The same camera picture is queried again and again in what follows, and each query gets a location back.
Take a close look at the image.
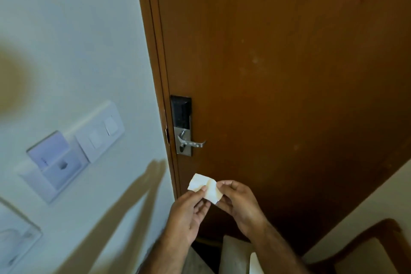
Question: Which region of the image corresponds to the person's right hand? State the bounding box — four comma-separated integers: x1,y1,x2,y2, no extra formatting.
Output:
216,180,270,238

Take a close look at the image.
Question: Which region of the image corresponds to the white tissue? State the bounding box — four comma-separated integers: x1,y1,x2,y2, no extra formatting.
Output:
188,173,224,205

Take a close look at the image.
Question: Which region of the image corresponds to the person's left forearm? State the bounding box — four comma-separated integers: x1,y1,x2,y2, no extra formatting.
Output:
137,235,193,274

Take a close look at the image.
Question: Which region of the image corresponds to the silver door lever handle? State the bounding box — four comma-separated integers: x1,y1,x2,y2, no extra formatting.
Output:
177,130,206,153

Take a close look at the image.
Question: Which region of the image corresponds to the person's right forearm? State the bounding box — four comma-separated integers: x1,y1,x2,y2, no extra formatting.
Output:
249,219,310,274

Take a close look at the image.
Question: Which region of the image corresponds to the brown wooden door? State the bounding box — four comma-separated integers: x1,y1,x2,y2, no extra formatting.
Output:
153,0,411,256

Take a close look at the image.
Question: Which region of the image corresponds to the brown door frame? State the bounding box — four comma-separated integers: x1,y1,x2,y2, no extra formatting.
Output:
133,0,181,200

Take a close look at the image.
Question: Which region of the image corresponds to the brown wooden chair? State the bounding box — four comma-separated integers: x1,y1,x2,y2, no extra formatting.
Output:
303,218,411,274

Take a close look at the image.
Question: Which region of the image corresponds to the silver electronic door lock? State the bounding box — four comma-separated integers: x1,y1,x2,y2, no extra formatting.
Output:
170,95,193,157

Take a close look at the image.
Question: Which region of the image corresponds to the clear wall-mounted panel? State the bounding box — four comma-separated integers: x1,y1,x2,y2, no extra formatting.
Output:
0,198,43,274

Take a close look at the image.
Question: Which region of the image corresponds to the white key card holder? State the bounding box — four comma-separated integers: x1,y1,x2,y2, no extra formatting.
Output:
17,137,90,204

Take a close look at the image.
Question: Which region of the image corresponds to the white key card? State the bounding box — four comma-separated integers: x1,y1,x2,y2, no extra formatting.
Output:
27,131,70,171

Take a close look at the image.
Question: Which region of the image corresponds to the white double light switch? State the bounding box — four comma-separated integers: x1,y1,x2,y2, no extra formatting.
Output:
74,101,126,164

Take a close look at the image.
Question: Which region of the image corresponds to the person's left hand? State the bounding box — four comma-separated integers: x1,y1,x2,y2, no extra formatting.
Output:
163,185,211,246

